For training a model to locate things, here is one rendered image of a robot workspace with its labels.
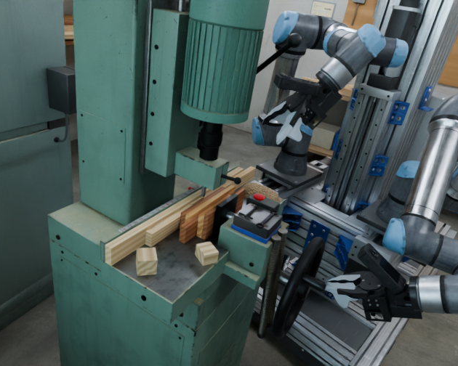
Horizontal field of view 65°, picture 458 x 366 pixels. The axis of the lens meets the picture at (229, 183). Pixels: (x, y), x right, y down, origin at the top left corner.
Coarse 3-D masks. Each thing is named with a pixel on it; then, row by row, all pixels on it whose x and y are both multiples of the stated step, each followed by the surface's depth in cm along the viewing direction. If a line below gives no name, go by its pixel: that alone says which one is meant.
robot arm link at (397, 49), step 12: (324, 24) 128; (336, 24) 125; (324, 36) 127; (384, 36) 100; (384, 48) 96; (396, 48) 97; (408, 48) 98; (372, 60) 98; (384, 60) 98; (396, 60) 99
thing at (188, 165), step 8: (176, 152) 101; (184, 152) 101; (192, 152) 102; (176, 160) 101; (184, 160) 100; (192, 160) 98; (200, 160) 98; (208, 160) 98; (216, 160) 99; (224, 160) 100; (176, 168) 102; (184, 168) 101; (192, 168) 99; (200, 168) 98; (208, 168) 96; (216, 168) 95; (224, 168) 99; (184, 176) 102; (192, 176) 100; (200, 176) 99; (208, 176) 97; (216, 176) 97; (200, 184) 100; (208, 184) 98; (216, 184) 98
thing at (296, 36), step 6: (294, 36) 90; (300, 36) 90; (288, 42) 91; (294, 42) 90; (300, 42) 91; (282, 48) 93; (288, 48) 92; (276, 54) 94; (270, 60) 96; (258, 66) 98; (264, 66) 97; (258, 72) 99
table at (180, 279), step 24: (168, 240) 92; (192, 240) 94; (216, 240) 95; (120, 264) 82; (168, 264) 84; (192, 264) 86; (216, 264) 87; (120, 288) 82; (144, 288) 77; (168, 288) 78; (192, 288) 80; (168, 312) 76
